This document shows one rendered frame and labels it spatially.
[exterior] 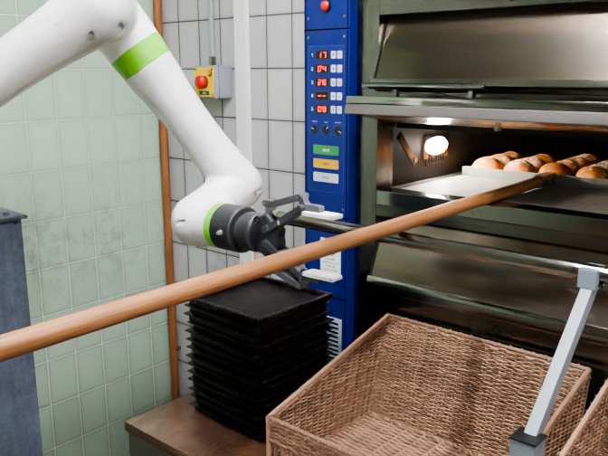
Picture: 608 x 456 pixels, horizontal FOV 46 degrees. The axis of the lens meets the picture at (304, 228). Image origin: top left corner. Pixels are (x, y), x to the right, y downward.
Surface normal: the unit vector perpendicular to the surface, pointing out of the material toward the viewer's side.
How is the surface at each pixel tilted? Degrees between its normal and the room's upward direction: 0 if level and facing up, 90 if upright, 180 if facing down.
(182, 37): 90
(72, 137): 90
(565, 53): 70
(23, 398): 90
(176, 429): 0
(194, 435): 0
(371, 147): 90
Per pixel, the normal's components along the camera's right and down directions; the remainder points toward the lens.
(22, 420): 0.73, 0.15
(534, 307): -0.62, -0.18
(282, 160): -0.66, 0.17
